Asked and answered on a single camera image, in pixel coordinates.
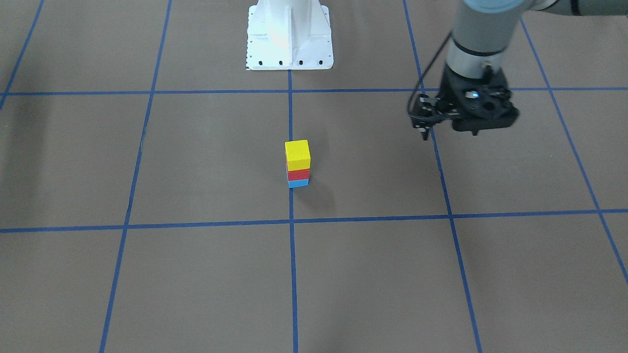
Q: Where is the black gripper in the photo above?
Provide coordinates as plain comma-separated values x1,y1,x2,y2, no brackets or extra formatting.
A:
408,66,491,141

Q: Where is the yellow block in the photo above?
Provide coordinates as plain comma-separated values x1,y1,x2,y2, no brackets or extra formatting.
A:
285,139,312,172

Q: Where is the red block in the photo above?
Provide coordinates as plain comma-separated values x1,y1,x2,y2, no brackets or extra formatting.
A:
287,169,310,182

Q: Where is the blue block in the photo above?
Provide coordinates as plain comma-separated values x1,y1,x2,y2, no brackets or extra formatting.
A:
288,178,310,188

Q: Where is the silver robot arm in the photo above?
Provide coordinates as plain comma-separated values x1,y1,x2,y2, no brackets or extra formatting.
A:
407,0,628,141

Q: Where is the black camera cable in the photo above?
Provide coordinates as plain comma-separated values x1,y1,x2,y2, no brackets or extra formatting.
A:
406,30,453,118

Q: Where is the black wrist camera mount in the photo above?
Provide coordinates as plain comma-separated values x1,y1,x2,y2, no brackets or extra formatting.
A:
451,69,520,136

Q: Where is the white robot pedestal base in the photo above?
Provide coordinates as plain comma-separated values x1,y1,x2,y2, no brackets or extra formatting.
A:
245,0,334,70

